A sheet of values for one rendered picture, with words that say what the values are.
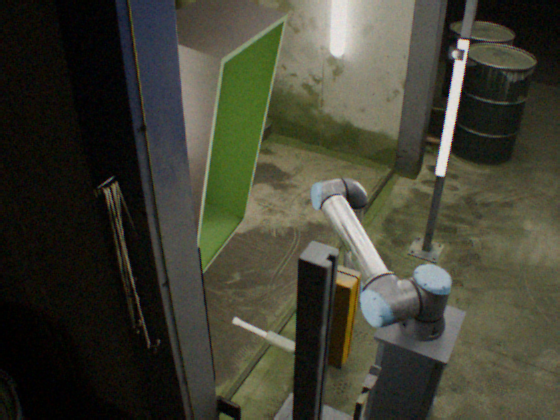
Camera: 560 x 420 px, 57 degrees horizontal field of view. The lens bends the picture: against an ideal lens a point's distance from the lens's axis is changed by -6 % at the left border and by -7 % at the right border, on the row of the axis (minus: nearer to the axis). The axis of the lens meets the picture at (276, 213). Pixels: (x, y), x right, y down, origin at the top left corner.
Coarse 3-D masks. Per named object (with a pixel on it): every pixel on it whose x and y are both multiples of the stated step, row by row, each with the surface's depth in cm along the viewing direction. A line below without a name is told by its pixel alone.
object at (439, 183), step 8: (472, 0) 256; (472, 8) 258; (464, 16) 262; (472, 16) 260; (464, 24) 264; (472, 24) 263; (464, 32) 266; (440, 176) 317; (440, 184) 320; (440, 192) 323; (432, 200) 329; (432, 208) 332; (432, 216) 335; (432, 224) 338; (432, 232) 341; (424, 240) 347; (424, 248) 351
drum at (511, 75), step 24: (480, 72) 399; (504, 72) 389; (528, 72) 393; (480, 96) 408; (504, 96) 400; (480, 120) 418; (504, 120) 413; (456, 144) 446; (480, 144) 428; (504, 144) 427
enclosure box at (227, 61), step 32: (224, 0) 226; (192, 32) 196; (224, 32) 200; (256, 32) 206; (192, 64) 189; (224, 64) 254; (256, 64) 247; (192, 96) 197; (224, 96) 264; (256, 96) 257; (192, 128) 205; (224, 128) 275; (256, 128) 267; (192, 160) 214; (224, 160) 287; (256, 160) 277; (192, 192) 224; (224, 192) 300; (224, 224) 299
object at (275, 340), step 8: (240, 320) 262; (248, 328) 261; (256, 328) 260; (264, 336) 259; (272, 336) 258; (280, 336) 258; (272, 344) 258; (280, 344) 256; (288, 344) 256; (288, 352) 258
